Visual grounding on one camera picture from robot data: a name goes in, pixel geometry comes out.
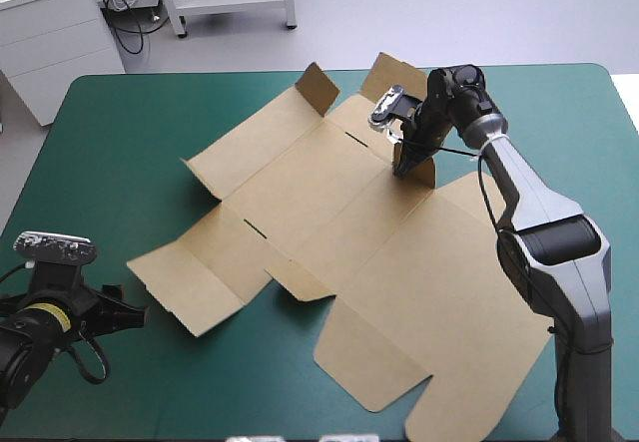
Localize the white drawer cabinet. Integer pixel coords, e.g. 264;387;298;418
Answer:
0;0;127;128

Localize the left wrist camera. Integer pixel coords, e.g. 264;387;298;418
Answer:
12;230;99;264

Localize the white metal rack frame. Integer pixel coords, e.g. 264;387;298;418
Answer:
148;0;300;41

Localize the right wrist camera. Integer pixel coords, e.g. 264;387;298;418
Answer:
367;83;408;130

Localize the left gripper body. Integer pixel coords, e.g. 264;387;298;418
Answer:
29;260;109;342

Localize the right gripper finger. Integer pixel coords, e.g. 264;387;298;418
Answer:
391;144;426;179

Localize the brown cardboard box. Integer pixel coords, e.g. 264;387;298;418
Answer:
126;51;556;442

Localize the black floor cable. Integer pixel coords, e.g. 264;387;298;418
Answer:
102;0;174;57

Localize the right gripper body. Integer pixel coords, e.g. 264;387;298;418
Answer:
405;74;453;158

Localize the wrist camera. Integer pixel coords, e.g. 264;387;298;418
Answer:
367;83;408;130
12;230;99;264

